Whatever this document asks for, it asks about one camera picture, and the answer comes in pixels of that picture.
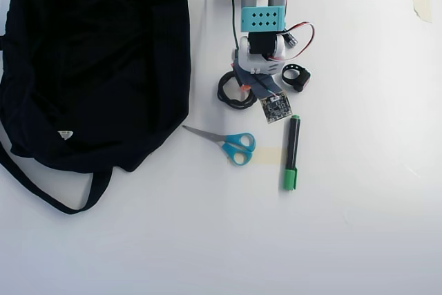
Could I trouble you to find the red and white servo wire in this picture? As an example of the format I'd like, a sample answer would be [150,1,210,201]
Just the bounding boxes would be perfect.
[272,21,316,63]

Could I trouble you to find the black ring clip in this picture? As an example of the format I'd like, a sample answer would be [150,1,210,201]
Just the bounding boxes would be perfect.
[281,63,311,94]

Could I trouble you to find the black braided USB cable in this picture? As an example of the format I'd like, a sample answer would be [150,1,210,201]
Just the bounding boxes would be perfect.
[216,70,258,111]

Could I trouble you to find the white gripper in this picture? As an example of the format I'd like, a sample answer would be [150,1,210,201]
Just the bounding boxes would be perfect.
[230,35,288,99]

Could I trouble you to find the blue-handled scissors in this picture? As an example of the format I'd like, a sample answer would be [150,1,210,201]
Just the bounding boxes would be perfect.
[182,124,257,167]

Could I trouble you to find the black fabric bag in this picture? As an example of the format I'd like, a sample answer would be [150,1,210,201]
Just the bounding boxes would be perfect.
[0,0,193,216]

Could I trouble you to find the bare camera circuit board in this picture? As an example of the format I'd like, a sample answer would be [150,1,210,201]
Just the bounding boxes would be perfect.
[258,91,293,125]

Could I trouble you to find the green and black marker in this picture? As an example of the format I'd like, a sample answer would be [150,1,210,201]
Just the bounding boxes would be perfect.
[282,114,302,191]

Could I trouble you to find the beige masking tape strip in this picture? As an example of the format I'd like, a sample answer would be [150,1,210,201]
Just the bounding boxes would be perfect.
[411,0,433,23]
[253,148,283,166]

